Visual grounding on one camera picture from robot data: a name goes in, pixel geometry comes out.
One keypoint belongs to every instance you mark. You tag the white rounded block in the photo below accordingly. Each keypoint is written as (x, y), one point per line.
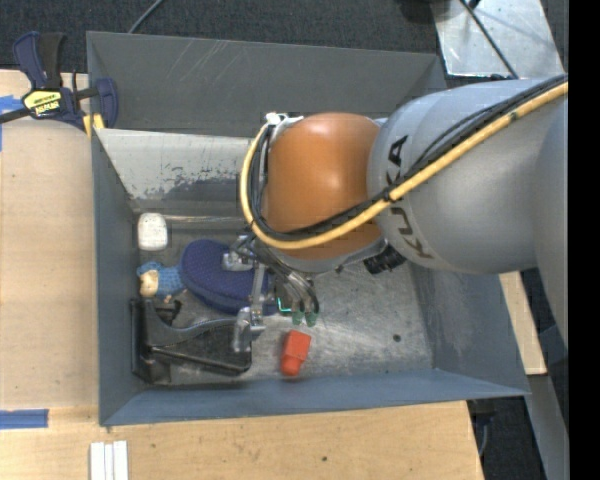
(152, 231)

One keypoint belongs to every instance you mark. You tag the blue knitted toy doll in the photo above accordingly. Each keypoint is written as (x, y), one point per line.
(165, 278)

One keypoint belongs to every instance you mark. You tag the black cylinder on white bracket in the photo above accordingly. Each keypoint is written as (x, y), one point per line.
(382, 260)

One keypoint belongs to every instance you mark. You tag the grey metal bin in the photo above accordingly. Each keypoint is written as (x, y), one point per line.
(190, 83)

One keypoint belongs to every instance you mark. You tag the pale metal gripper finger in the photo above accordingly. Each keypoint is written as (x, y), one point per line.
(247, 325)
(240, 260)

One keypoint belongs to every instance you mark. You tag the black hand tool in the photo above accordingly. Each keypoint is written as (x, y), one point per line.
(190, 345)

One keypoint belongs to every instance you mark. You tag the red plastic block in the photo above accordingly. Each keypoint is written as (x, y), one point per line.
(295, 350)

